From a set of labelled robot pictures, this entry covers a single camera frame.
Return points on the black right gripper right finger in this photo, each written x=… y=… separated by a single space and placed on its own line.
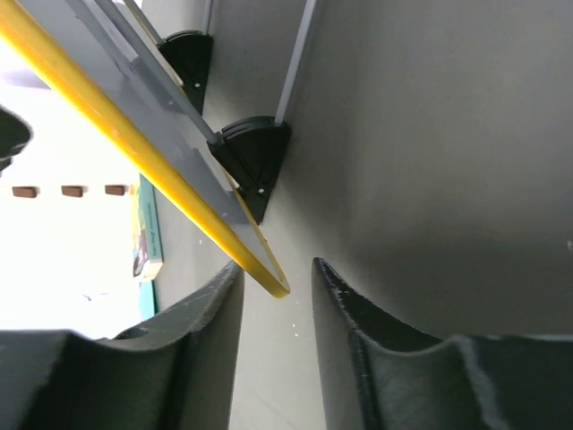
x=380 y=373

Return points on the white drawer unit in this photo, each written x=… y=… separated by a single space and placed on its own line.
x=66 y=245

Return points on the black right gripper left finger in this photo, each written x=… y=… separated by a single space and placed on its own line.
x=173 y=371

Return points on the yellow-framed whiteboard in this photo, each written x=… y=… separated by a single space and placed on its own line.
x=95 y=56

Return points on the paperback book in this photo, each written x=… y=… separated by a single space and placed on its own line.
x=147 y=251

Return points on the black whiteboard foot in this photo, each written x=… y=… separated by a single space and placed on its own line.
x=189 y=53
x=252 y=152

